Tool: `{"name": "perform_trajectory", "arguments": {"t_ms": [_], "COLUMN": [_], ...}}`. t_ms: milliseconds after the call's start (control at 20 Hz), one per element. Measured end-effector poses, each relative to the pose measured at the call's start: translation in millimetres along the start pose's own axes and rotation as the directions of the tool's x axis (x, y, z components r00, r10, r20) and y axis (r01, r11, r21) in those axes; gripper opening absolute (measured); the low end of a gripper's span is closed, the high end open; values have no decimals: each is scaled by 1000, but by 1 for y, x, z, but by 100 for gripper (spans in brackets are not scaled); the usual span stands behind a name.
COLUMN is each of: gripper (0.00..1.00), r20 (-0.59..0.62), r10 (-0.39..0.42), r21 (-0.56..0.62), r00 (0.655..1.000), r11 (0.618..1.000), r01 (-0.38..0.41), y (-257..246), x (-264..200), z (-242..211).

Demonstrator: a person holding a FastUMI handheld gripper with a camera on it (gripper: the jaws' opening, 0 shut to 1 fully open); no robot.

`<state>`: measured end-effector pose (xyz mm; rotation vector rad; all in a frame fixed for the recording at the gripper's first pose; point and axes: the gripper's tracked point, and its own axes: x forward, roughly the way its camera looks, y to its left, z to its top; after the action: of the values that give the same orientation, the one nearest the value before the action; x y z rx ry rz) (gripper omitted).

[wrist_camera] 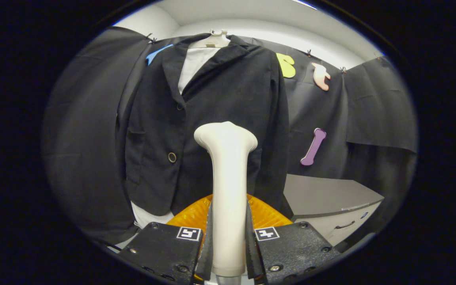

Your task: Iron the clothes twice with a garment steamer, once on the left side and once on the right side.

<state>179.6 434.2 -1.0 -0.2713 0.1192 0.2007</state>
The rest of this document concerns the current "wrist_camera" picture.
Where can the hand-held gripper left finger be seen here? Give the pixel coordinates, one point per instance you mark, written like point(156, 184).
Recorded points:
point(206, 253)

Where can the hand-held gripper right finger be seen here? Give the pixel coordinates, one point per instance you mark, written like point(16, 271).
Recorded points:
point(251, 253)

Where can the white garment steamer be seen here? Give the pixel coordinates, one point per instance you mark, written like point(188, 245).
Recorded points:
point(228, 190)

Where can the black suit jacket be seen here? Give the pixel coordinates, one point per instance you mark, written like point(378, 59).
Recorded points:
point(228, 91)

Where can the white shirt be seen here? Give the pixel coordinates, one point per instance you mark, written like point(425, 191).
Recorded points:
point(194, 65)

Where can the cream plastic clothes hanger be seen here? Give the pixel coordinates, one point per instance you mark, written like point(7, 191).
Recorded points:
point(214, 40)

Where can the grey cabinet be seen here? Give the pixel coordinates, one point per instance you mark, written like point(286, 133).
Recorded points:
point(323, 198)

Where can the black backdrop cloth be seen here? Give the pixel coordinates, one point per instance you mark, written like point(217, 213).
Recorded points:
point(85, 130)

